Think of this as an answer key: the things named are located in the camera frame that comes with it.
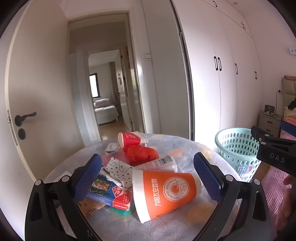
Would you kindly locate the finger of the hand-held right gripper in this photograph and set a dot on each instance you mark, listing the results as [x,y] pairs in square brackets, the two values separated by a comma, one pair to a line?
[266,136]

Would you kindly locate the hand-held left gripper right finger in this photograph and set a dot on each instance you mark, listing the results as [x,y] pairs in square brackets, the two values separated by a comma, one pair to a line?
[208,178]

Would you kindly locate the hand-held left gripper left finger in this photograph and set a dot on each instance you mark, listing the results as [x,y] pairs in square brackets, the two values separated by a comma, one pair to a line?
[85,180]

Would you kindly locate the brown cardboard piece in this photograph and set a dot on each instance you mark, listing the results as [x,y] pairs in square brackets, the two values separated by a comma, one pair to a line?
[92,208]

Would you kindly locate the blue red card box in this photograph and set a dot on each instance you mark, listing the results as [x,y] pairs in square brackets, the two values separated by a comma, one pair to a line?
[111,194]

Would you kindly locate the clear plastic bag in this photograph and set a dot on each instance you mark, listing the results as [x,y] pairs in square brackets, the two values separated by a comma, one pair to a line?
[107,160]

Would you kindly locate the white polka-dot wrapper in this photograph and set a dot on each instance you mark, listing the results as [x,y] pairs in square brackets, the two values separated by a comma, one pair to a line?
[118,171]

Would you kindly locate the teal plastic basket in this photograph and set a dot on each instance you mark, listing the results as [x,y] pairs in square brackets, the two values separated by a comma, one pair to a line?
[231,148]

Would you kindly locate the small white carton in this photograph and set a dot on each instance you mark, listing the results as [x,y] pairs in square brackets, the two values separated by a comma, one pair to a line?
[112,147]

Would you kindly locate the large orange paper cup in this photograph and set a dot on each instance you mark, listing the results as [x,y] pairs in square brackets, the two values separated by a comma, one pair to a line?
[166,192]

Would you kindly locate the clear plastic bottle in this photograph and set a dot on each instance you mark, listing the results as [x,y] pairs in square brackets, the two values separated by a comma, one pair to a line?
[159,163]

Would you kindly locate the red plastic bag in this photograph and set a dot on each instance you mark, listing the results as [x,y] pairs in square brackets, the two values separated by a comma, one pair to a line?
[138,154]

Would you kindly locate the small red paper cup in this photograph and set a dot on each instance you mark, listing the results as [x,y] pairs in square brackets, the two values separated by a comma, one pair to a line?
[130,139]

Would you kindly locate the person's right hand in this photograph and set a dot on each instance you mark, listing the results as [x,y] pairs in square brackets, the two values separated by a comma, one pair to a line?
[288,206]

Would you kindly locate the beige nightstand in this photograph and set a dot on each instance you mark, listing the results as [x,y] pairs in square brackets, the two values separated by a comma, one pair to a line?
[268,122]

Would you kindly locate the pink bedspread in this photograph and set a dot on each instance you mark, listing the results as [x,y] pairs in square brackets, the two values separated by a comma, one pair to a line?
[275,183]

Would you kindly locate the pile of folded clothes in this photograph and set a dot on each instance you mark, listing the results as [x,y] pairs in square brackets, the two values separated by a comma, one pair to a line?
[290,113]

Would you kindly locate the beige bed headboard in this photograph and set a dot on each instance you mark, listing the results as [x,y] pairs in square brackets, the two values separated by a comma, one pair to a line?
[288,88]

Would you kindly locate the white sofa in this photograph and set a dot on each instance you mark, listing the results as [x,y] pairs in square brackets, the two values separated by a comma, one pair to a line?
[106,113]

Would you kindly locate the black round door lock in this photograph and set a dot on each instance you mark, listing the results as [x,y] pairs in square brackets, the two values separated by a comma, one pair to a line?
[22,134]

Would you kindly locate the white wardrobe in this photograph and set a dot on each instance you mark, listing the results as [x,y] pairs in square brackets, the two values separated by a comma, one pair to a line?
[208,81]

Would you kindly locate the window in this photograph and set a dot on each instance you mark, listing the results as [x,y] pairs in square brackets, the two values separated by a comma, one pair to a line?
[93,85]

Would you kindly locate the beige curtain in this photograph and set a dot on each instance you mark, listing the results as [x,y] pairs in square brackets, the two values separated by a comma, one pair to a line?
[113,83]

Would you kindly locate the white door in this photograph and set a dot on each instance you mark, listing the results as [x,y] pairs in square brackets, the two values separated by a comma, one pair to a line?
[41,81]

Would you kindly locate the small dark picture frame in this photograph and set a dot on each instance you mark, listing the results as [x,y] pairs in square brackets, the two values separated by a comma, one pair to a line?
[269,109]

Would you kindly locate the white light switch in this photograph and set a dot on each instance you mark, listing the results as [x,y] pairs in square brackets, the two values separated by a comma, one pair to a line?
[148,55]

